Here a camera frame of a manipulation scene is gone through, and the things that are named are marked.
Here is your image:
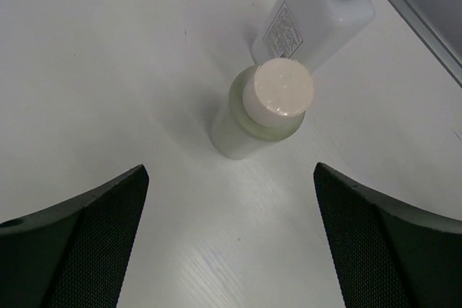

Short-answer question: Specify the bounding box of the right side aluminium rail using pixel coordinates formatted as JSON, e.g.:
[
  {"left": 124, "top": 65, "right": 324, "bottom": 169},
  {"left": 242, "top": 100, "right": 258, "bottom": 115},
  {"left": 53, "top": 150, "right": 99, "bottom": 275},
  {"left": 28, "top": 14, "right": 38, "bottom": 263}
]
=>
[{"left": 388, "top": 0, "right": 461, "bottom": 84}]

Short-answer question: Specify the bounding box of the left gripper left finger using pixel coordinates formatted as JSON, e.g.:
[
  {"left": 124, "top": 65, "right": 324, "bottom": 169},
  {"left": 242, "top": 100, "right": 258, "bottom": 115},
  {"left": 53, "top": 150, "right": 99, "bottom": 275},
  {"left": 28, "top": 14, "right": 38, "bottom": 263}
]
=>
[{"left": 1, "top": 164, "right": 149, "bottom": 307}]

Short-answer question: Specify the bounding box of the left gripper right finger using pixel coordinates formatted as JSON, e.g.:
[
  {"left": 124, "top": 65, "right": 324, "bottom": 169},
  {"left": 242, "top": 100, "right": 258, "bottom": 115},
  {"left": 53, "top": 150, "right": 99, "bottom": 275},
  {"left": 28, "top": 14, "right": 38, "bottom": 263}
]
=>
[{"left": 313, "top": 162, "right": 461, "bottom": 307}]

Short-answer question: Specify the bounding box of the frosted jar beige lid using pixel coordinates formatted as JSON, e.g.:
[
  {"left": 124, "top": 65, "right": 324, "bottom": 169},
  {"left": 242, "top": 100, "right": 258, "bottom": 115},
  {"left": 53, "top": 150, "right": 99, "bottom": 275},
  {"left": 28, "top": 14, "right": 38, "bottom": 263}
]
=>
[{"left": 210, "top": 58, "right": 314, "bottom": 160}]

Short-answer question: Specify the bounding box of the white bottle dark cap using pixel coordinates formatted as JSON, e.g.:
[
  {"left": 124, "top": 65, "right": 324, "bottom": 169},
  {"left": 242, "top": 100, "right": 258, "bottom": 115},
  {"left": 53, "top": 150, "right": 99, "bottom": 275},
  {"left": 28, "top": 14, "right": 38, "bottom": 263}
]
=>
[{"left": 250, "top": 0, "right": 375, "bottom": 72}]

